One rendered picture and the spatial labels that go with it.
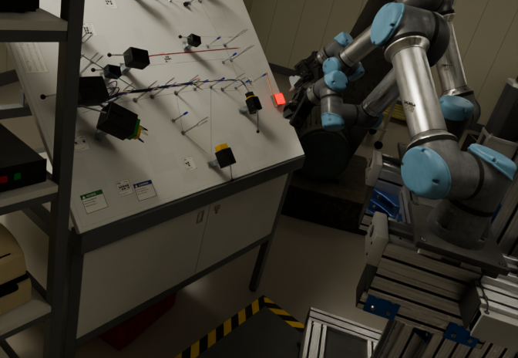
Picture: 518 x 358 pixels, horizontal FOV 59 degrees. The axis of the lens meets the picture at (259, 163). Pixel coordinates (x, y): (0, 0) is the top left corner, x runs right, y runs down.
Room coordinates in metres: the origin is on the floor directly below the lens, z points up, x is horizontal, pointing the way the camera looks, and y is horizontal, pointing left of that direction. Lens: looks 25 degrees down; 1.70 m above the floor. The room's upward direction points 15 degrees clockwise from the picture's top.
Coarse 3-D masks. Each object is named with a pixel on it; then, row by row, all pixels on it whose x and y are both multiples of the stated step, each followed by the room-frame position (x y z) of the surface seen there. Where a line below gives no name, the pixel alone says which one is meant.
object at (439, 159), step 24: (384, 24) 1.27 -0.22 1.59; (408, 24) 1.24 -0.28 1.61; (432, 24) 1.29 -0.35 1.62; (384, 48) 1.25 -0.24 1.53; (408, 48) 1.21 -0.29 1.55; (408, 72) 1.17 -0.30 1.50; (408, 96) 1.13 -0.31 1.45; (432, 96) 1.11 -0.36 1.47; (408, 120) 1.10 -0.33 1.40; (432, 120) 1.06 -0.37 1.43; (432, 144) 1.00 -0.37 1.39; (456, 144) 1.02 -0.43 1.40; (408, 168) 1.00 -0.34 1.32; (432, 168) 0.95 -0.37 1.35; (456, 168) 0.96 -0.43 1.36; (432, 192) 0.94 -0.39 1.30; (456, 192) 0.96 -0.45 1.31
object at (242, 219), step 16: (240, 192) 1.71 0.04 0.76; (256, 192) 1.81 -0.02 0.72; (272, 192) 1.93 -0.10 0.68; (224, 208) 1.63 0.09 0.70; (240, 208) 1.73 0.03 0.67; (256, 208) 1.84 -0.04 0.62; (272, 208) 1.96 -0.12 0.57; (208, 224) 1.56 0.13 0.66; (224, 224) 1.65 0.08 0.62; (240, 224) 1.76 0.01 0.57; (256, 224) 1.87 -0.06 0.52; (272, 224) 2.00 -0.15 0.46; (208, 240) 1.58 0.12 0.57; (224, 240) 1.68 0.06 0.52; (240, 240) 1.79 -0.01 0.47; (256, 240) 1.91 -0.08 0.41; (208, 256) 1.60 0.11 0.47; (224, 256) 1.71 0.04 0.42
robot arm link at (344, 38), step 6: (336, 36) 1.95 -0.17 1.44; (342, 36) 1.92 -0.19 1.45; (348, 36) 1.95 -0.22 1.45; (330, 42) 1.95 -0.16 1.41; (336, 42) 1.93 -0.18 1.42; (342, 42) 1.91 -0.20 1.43; (348, 42) 1.91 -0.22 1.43; (324, 48) 1.96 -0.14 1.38; (330, 48) 1.94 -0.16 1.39; (336, 48) 1.92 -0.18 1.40; (342, 48) 1.92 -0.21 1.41; (330, 54) 1.94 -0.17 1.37; (336, 54) 1.92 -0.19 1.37
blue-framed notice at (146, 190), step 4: (148, 180) 1.30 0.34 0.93; (136, 184) 1.26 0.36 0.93; (140, 184) 1.27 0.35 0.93; (144, 184) 1.28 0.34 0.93; (148, 184) 1.29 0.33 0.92; (152, 184) 1.30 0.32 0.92; (136, 188) 1.25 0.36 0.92; (140, 188) 1.26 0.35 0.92; (144, 188) 1.27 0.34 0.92; (148, 188) 1.28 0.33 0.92; (152, 188) 1.29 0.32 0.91; (136, 192) 1.24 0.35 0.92; (140, 192) 1.25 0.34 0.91; (144, 192) 1.26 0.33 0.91; (148, 192) 1.27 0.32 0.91; (152, 192) 1.29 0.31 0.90; (136, 196) 1.24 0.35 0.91; (140, 196) 1.25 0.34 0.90; (144, 196) 1.26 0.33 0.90; (148, 196) 1.27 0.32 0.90; (152, 196) 1.28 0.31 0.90; (140, 200) 1.24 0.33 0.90
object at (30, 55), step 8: (16, 48) 1.26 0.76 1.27; (24, 48) 1.28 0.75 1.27; (32, 48) 1.30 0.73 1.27; (24, 56) 1.26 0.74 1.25; (32, 56) 1.28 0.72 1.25; (40, 56) 1.30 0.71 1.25; (24, 64) 1.24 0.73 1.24; (32, 64) 1.26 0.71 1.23; (40, 64) 1.28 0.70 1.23; (32, 72) 1.25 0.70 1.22; (40, 72) 1.27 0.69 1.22; (48, 72) 1.29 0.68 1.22
